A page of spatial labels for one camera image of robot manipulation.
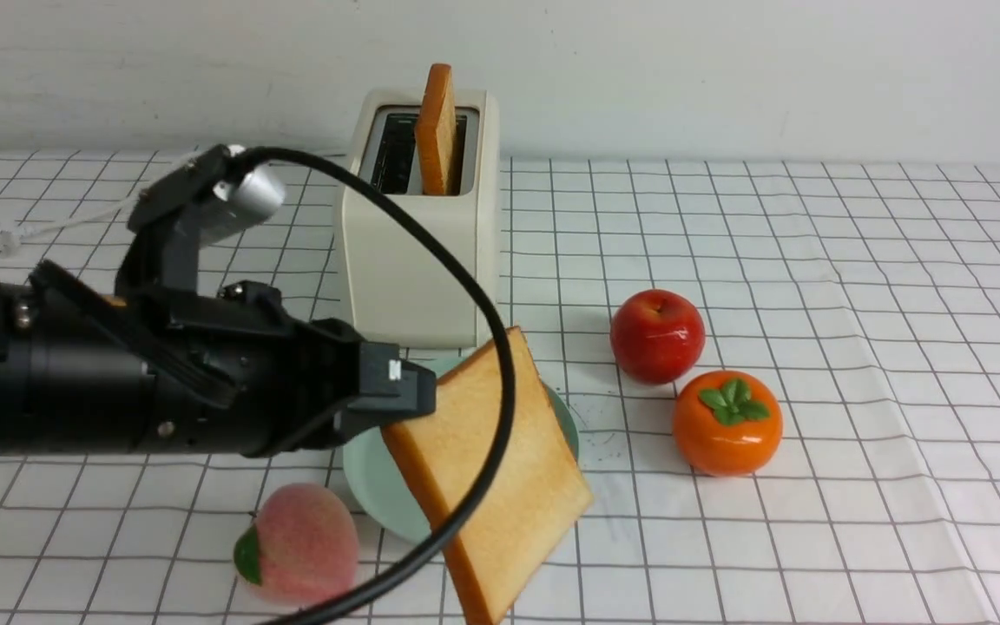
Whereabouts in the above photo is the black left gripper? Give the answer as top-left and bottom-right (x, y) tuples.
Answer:
(30, 260), (437, 457)

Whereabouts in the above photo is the toast slice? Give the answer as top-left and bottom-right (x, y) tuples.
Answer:
(381, 326), (594, 624)
(414, 63), (457, 195)

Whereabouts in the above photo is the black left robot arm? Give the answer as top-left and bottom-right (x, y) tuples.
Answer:
(0, 261), (437, 458)

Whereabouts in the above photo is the light green plate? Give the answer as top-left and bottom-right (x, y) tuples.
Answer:
(344, 356), (579, 543)

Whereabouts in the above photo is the cream white toaster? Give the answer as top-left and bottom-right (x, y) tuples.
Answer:
(336, 89), (500, 351)

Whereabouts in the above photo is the pink fake peach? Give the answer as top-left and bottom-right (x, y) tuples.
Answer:
(233, 483), (359, 608)

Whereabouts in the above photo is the red fake apple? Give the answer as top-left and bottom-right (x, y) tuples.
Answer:
(609, 288), (707, 386)

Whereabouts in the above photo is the orange fake persimmon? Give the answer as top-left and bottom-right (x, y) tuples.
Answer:
(672, 371), (785, 477)

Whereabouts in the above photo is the white grid tablecloth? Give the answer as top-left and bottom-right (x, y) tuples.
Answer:
(0, 159), (1000, 624)

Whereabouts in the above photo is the black camera cable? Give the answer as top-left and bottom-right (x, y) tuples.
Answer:
(235, 146), (517, 625)

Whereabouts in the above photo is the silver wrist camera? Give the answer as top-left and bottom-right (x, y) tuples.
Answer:
(115, 145), (288, 297)

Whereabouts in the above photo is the white toaster power cord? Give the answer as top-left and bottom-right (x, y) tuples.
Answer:
(0, 149), (206, 257)

